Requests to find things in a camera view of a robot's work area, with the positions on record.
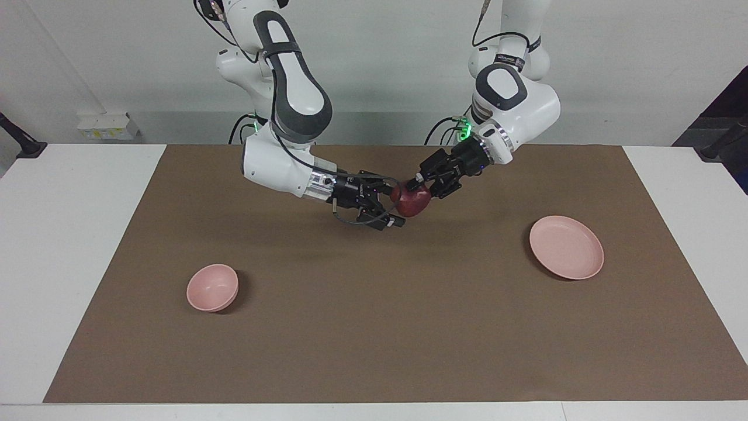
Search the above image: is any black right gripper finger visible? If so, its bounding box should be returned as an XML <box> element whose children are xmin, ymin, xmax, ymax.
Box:
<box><xmin>356</xmin><ymin>205</ymin><xmax>407</xmax><ymax>232</ymax></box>
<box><xmin>357</xmin><ymin>171</ymin><xmax>402</xmax><ymax>194</ymax></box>

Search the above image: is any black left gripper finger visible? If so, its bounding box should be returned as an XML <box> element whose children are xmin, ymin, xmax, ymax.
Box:
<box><xmin>430</xmin><ymin>168</ymin><xmax>466</xmax><ymax>201</ymax></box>
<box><xmin>413</xmin><ymin>149</ymin><xmax>454</xmax><ymax>191</ymax></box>

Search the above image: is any dark red apple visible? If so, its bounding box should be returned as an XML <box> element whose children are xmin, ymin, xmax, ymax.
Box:
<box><xmin>390</xmin><ymin>182</ymin><xmax>433</xmax><ymax>218</ymax></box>

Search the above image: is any pink plate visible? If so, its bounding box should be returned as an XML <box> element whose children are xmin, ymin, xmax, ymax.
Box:
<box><xmin>529</xmin><ymin>215</ymin><xmax>605</xmax><ymax>281</ymax></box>

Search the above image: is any pink bowl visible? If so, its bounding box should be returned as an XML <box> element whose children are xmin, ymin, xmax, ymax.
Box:
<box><xmin>186</xmin><ymin>264</ymin><xmax>240</xmax><ymax>312</ymax></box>

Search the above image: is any brown table mat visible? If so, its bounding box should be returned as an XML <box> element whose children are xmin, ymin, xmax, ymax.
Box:
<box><xmin>44</xmin><ymin>143</ymin><xmax>748</xmax><ymax>404</ymax></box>

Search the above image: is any black clamp stand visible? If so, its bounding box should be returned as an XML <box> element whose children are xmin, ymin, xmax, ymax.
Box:
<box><xmin>0</xmin><ymin>111</ymin><xmax>49</xmax><ymax>160</ymax></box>
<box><xmin>699</xmin><ymin>117</ymin><xmax>748</xmax><ymax>163</ymax></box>

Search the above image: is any dark equipment cabinet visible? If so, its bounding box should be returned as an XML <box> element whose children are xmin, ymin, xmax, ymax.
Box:
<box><xmin>672</xmin><ymin>64</ymin><xmax>748</xmax><ymax>196</ymax></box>

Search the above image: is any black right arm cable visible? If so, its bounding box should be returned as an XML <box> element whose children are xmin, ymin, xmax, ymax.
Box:
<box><xmin>193</xmin><ymin>0</ymin><xmax>390</xmax><ymax>227</ymax></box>

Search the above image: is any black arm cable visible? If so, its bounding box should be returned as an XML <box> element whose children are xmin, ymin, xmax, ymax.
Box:
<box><xmin>193</xmin><ymin>0</ymin><xmax>390</xmax><ymax>227</ymax></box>
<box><xmin>471</xmin><ymin>0</ymin><xmax>530</xmax><ymax>49</ymax></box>

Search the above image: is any black base cable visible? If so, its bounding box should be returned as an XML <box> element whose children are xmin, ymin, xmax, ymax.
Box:
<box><xmin>228</xmin><ymin>114</ymin><xmax>258</xmax><ymax>145</ymax></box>
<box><xmin>425</xmin><ymin>116</ymin><xmax>468</xmax><ymax>145</ymax></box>

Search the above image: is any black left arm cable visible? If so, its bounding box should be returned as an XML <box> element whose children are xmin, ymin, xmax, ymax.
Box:
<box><xmin>471</xmin><ymin>0</ymin><xmax>530</xmax><ymax>49</ymax></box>

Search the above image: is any white wall power box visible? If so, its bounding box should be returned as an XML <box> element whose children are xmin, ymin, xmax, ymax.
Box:
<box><xmin>77</xmin><ymin>113</ymin><xmax>141</xmax><ymax>142</ymax></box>

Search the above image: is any white wall cable duct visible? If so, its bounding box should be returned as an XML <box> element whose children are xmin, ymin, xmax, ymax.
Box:
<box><xmin>23</xmin><ymin>0</ymin><xmax>109</xmax><ymax>115</ymax></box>

